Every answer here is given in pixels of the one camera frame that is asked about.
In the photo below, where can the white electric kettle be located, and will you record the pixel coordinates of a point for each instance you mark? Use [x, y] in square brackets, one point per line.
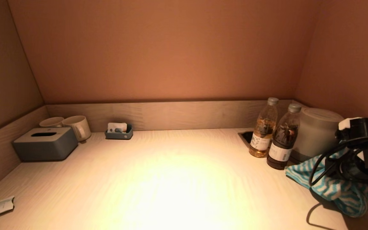
[315, 132]

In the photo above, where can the small grey-blue tray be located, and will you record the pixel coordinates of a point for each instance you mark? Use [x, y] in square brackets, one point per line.
[118, 136]

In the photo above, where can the blue white striped towel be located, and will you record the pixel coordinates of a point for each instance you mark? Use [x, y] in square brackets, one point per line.
[302, 175]

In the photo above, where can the white sachet packet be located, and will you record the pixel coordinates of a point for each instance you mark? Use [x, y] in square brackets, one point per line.
[112, 126]

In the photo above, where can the dark drink bottle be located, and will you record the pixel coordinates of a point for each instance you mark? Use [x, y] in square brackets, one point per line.
[283, 142]

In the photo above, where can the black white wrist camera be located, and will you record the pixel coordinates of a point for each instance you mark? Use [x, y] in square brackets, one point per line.
[361, 126]

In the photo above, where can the grey tissue box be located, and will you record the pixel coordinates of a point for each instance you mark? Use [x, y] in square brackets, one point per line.
[45, 147]

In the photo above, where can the black recessed table socket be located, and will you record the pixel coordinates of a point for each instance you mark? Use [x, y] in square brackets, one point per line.
[244, 136]

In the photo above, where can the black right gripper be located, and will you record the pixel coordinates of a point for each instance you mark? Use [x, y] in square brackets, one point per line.
[347, 169]

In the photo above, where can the amber drink bottle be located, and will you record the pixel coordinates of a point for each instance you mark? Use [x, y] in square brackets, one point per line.
[263, 140]

